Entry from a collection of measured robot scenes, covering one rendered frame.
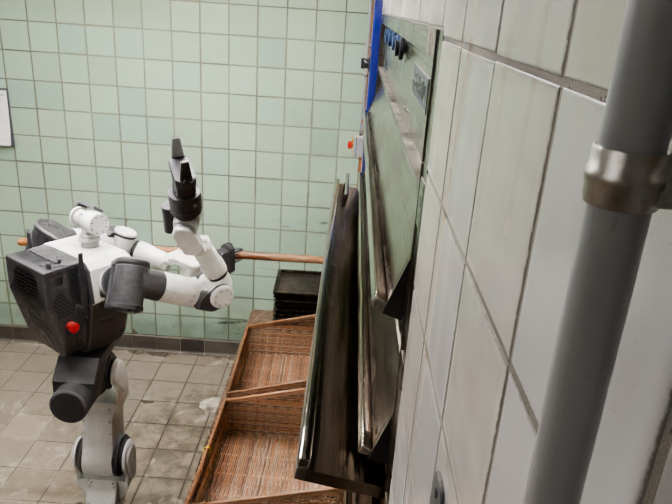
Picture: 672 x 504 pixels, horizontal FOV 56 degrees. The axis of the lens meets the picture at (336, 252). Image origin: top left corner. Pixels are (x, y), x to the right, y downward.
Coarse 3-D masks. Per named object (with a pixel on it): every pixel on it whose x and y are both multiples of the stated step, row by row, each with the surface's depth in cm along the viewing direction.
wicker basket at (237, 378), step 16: (288, 320) 288; (256, 336) 292; (272, 336) 292; (288, 336) 291; (304, 336) 291; (240, 352) 268; (256, 352) 295; (288, 352) 295; (304, 352) 294; (240, 368) 272; (256, 368) 283; (272, 368) 285; (288, 368) 285; (304, 368) 285; (240, 384) 270; (256, 384) 272; (272, 384) 272; (288, 384) 238; (304, 384) 238; (272, 400) 240; (288, 400) 240
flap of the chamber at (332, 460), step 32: (352, 192) 262; (352, 224) 224; (352, 256) 195; (320, 288) 168; (352, 288) 173; (352, 320) 155; (352, 352) 141; (320, 384) 126; (352, 384) 129; (320, 416) 117; (352, 416) 119; (320, 448) 108; (352, 448) 111; (320, 480) 103; (352, 480) 103; (384, 480) 105
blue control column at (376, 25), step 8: (376, 0) 250; (376, 8) 251; (376, 16) 252; (376, 24) 253; (376, 32) 254; (376, 40) 256; (376, 48) 257; (376, 56) 258; (376, 64) 259; (376, 72) 260; (368, 80) 267; (368, 88) 263; (368, 96) 264; (368, 104) 265
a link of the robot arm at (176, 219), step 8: (168, 208) 177; (200, 208) 177; (168, 216) 179; (176, 216) 175; (184, 216) 175; (192, 216) 176; (200, 216) 184; (168, 224) 181; (176, 224) 178; (192, 224) 178; (168, 232) 183
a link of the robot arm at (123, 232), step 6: (72, 228) 211; (78, 228) 214; (108, 228) 222; (114, 228) 224; (120, 228) 224; (126, 228) 226; (78, 234) 210; (102, 234) 218; (108, 234) 220; (114, 234) 221; (120, 234) 221; (126, 234) 221; (132, 234) 223; (102, 240) 217; (108, 240) 219
